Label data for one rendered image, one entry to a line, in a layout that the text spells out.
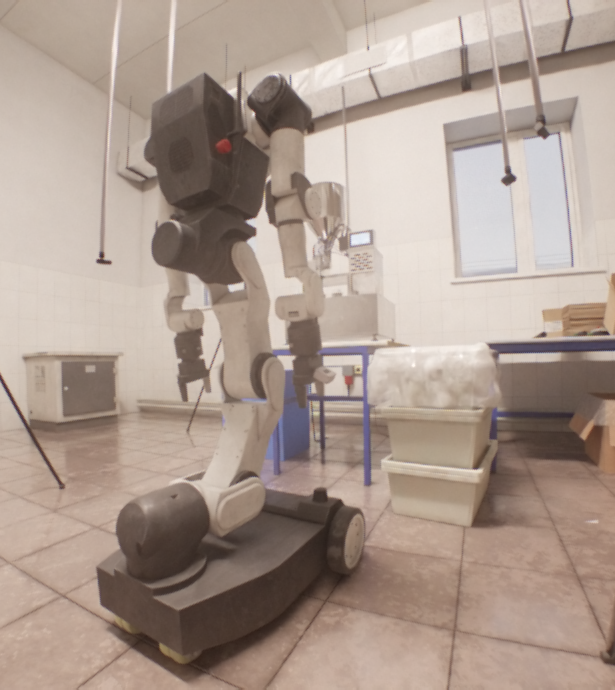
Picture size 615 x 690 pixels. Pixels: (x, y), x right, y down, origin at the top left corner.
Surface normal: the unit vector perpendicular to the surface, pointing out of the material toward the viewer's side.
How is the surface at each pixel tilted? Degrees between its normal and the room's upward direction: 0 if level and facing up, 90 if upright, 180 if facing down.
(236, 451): 60
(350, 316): 90
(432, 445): 96
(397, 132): 90
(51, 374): 90
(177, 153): 105
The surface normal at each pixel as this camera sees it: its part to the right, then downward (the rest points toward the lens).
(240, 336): -0.48, 0.18
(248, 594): 0.65, -0.02
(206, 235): 0.87, -0.02
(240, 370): -0.49, -0.06
